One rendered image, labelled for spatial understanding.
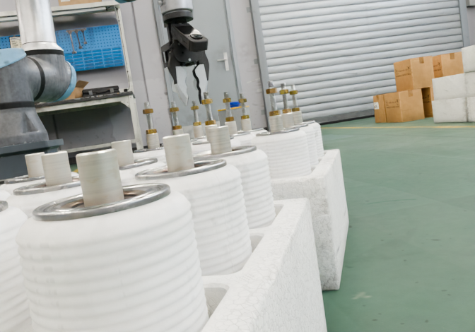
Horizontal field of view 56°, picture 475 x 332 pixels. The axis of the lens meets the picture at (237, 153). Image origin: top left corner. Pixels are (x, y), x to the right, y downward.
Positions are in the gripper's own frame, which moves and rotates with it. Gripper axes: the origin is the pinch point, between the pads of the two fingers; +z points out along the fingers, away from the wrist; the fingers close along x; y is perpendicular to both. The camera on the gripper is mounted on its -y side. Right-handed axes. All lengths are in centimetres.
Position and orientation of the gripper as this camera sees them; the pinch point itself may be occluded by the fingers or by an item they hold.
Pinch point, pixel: (194, 99)
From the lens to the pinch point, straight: 105.6
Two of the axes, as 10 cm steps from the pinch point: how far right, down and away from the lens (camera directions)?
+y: -4.8, 0.0, 8.8
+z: 1.5, 9.9, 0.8
